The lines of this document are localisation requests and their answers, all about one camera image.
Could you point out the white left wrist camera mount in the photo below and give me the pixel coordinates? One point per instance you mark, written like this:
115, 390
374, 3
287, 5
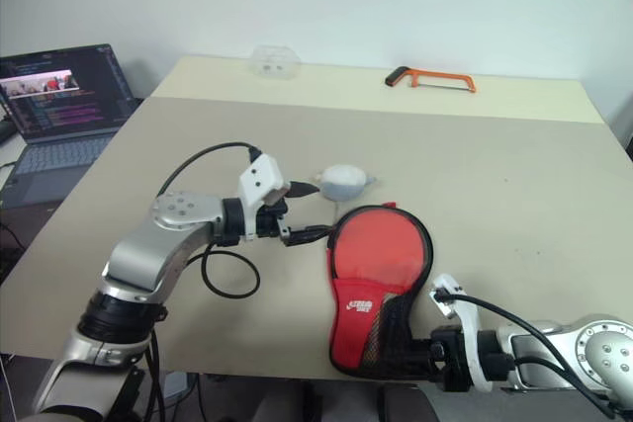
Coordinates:
259, 180

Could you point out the clear plastic container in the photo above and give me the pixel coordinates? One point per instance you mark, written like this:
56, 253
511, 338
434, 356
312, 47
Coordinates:
275, 63

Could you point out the orange hacksaw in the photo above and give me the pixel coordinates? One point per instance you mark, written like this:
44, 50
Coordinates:
435, 77

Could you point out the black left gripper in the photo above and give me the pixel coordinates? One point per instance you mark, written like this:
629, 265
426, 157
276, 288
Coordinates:
272, 222

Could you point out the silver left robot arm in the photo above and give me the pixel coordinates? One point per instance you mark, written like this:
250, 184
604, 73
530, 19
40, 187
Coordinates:
158, 254

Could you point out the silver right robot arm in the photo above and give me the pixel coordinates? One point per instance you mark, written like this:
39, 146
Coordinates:
583, 353

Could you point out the open laptop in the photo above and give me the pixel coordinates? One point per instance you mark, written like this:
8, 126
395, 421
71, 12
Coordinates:
59, 110

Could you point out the red table tennis paddle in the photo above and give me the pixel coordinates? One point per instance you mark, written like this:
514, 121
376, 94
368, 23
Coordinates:
381, 249

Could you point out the black red paddle case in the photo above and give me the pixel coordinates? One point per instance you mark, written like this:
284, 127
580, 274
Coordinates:
361, 323

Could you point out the small white box under table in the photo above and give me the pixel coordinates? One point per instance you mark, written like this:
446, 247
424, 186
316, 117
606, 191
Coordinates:
175, 386

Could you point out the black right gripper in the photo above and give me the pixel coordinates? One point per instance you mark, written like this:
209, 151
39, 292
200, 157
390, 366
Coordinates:
447, 358

